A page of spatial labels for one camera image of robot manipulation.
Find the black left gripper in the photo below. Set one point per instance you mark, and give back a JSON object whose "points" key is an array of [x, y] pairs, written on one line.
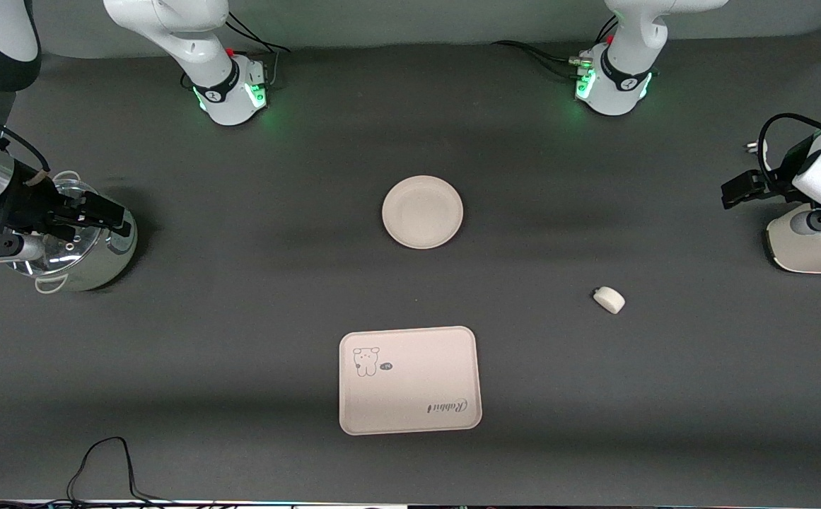
{"points": [[778, 180]]}

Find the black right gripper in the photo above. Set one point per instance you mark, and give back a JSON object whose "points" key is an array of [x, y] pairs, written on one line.
{"points": [[30, 205]]}

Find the small white bun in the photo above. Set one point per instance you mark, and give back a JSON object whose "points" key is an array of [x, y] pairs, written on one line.
{"points": [[609, 300]]}

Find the round cream plate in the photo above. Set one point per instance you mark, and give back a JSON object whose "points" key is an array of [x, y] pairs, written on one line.
{"points": [[422, 212]]}

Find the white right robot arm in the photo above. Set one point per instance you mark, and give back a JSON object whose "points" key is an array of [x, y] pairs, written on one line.
{"points": [[170, 28]]}

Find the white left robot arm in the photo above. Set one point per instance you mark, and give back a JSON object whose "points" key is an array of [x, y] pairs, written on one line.
{"points": [[629, 42]]}

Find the cream tray with rabbit print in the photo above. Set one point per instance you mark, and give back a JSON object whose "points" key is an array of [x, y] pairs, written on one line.
{"points": [[410, 382]]}

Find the glass pot lid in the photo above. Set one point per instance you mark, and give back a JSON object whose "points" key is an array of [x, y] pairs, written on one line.
{"points": [[71, 258]]}

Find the cream toaster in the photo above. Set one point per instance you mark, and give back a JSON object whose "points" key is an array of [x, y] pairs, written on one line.
{"points": [[806, 251]]}

